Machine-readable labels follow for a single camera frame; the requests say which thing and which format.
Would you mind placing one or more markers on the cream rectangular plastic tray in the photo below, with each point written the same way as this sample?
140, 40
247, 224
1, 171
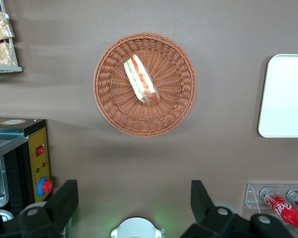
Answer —
285, 96

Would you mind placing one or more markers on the wrapped triangle sandwich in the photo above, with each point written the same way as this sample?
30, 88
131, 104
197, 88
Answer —
141, 79

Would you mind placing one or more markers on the round brown wicker basket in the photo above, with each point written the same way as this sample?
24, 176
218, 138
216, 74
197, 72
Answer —
173, 81

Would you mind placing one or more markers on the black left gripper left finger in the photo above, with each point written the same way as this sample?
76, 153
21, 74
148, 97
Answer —
59, 200

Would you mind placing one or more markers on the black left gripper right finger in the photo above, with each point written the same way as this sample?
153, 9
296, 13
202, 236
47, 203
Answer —
203, 205

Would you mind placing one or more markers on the red rocker power switch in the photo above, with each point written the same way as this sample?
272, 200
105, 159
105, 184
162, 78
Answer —
40, 150

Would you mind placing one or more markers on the red and blue knob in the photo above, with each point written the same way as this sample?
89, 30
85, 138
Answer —
46, 186

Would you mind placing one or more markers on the black yellow food warmer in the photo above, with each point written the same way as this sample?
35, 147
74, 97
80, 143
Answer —
37, 138

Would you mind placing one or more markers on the clear acrylic bottle holder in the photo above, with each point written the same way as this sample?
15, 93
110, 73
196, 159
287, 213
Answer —
252, 198

